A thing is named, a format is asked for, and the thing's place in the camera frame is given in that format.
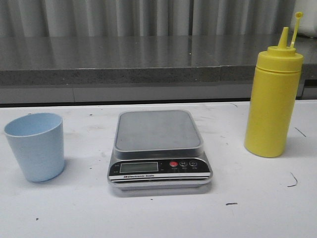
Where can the yellow squeeze bottle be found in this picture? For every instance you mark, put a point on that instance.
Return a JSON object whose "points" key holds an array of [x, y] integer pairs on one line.
{"points": [[275, 85]]}

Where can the light blue plastic cup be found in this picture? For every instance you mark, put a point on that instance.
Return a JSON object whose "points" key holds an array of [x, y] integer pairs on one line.
{"points": [[36, 141]]}

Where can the silver electronic kitchen scale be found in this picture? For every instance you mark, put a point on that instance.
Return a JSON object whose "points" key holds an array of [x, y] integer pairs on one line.
{"points": [[158, 149]]}

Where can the grey stone counter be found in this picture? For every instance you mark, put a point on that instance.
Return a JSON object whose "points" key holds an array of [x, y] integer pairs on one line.
{"points": [[129, 70]]}

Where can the grey pleated curtain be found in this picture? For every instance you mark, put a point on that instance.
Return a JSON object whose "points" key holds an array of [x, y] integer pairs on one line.
{"points": [[60, 18]]}

